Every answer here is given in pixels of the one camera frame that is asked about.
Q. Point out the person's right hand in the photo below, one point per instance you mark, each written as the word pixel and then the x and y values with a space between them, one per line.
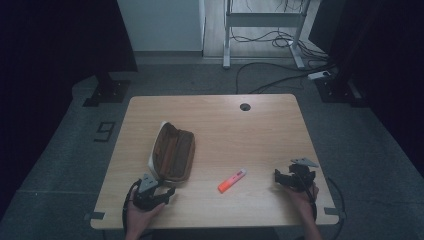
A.
pixel 301 200

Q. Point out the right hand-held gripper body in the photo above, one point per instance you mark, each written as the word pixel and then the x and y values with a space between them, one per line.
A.
pixel 301 176

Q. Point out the person's left hand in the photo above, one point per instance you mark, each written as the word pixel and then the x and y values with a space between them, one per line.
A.
pixel 141 216

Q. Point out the open brown pencil case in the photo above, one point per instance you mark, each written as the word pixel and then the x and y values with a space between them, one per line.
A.
pixel 173 155

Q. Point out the orange highlighter pen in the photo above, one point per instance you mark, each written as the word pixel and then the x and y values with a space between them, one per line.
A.
pixel 232 180

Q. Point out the white power strip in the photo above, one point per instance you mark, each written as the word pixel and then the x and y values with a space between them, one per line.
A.
pixel 318 75

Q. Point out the dark curtain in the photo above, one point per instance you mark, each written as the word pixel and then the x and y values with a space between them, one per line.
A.
pixel 50 66
pixel 380 66

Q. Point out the white metal desk frame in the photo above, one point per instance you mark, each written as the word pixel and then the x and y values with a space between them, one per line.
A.
pixel 263 20

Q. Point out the grey tape strip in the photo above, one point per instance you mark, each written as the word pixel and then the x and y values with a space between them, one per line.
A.
pixel 331 211
pixel 94 215

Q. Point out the white cabinet panel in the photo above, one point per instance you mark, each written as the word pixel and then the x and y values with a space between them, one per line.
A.
pixel 163 25

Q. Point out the black stand base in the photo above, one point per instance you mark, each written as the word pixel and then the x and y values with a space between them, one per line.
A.
pixel 335 90
pixel 108 91

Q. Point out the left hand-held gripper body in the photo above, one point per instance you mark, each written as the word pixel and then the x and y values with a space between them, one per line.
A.
pixel 145 195

